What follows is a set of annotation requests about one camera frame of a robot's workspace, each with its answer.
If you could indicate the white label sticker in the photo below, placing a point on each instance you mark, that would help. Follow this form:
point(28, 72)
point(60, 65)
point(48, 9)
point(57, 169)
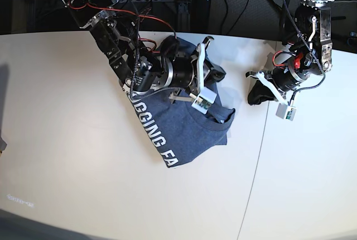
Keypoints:
point(20, 201)

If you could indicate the aluminium frame post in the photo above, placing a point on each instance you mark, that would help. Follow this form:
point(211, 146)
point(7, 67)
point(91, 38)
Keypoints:
point(183, 15)

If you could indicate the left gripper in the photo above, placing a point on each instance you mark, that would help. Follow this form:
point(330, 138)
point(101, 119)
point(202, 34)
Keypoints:
point(263, 90)

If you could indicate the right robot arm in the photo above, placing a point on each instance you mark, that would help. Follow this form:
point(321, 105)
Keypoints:
point(108, 25)

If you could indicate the blue heathered T-shirt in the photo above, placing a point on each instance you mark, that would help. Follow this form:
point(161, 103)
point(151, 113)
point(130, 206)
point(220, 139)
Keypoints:
point(178, 131)

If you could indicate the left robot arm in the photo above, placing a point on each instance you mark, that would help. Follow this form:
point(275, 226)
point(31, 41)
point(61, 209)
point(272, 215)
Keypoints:
point(309, 22)

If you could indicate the grey object at table edge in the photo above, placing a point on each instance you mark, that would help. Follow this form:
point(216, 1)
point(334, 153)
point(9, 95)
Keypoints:
point(3, 145)

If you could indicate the black power adapter brick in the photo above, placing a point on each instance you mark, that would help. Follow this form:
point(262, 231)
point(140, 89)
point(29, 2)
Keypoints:
point(199, 15)

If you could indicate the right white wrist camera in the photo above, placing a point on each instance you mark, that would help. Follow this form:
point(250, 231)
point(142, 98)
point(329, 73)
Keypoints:
point(204, 100)

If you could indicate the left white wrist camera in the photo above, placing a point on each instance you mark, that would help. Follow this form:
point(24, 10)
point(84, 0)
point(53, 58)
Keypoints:
point(286, 112)

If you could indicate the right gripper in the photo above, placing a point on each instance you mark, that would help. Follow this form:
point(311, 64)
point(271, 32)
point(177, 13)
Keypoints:
point(215, 73)

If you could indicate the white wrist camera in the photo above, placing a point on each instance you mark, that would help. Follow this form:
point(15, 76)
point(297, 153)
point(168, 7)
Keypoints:
point(204, 100)
point(286, 112)

